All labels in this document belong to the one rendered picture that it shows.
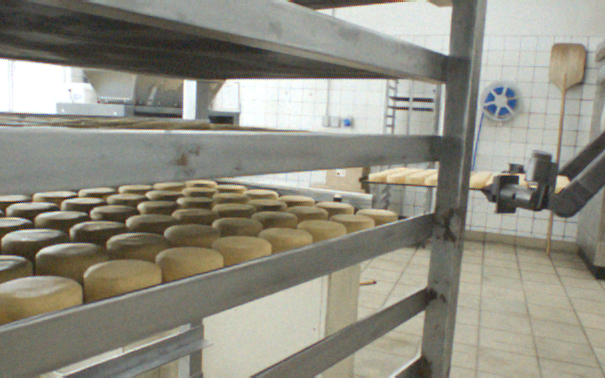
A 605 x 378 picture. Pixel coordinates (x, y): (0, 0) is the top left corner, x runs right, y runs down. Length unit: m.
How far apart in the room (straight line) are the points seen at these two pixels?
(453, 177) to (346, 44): 0.24
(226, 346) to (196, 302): 1.64
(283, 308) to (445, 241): 1.23
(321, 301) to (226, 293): 1.38
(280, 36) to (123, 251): 0.20
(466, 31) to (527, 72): 5.05
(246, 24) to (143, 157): 0.11
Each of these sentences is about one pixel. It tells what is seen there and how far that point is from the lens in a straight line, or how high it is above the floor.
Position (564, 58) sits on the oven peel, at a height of 1.88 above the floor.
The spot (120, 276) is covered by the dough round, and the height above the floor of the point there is 1.06.
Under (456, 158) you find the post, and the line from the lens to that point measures 0.61.
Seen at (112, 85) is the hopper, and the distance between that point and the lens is 2.03.
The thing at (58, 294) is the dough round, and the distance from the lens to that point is 0.33.
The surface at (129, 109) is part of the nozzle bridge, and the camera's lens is 1.85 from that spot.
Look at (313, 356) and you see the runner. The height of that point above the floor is 0.97.
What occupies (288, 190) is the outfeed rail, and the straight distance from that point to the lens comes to 2.04.
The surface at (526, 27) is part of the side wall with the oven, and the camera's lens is 5.72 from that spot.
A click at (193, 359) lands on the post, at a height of 0.74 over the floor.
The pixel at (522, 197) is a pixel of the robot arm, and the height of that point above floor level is 1.01.
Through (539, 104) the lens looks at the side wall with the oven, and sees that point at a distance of 5.65.
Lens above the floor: 1.17
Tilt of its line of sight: 8 degrees down
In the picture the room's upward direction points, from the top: 3 degrees clockwise
